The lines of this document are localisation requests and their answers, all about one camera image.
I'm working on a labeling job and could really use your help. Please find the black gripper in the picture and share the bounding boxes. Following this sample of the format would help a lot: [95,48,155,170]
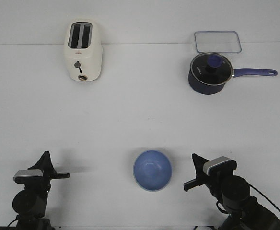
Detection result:
[184,153,229,199]
[23,151,70,196]

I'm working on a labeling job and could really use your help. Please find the blue bowl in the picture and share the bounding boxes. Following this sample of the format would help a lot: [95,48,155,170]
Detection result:
[133,149,172,192]

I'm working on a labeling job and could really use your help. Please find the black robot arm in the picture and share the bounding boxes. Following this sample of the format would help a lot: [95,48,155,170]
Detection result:
[12,151,70,230]
[184,153,280,230]

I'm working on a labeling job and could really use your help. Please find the dark blue saucepan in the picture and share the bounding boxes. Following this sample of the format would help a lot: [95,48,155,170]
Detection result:
[187,52,278,95]

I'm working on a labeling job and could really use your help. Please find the glass pot lid blue knob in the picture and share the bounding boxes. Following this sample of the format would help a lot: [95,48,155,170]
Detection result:
[190,53,233,86]

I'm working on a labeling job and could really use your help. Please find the clear rectangular container lid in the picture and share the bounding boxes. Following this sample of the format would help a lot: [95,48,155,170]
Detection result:
[194,31,242,54]

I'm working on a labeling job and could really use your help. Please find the white two-slot toaster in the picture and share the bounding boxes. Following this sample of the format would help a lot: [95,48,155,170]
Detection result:
[64,19,103,81]

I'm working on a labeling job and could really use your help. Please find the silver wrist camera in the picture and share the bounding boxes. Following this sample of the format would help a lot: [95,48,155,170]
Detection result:
[203,156,237,176]
[13,169,43,184]

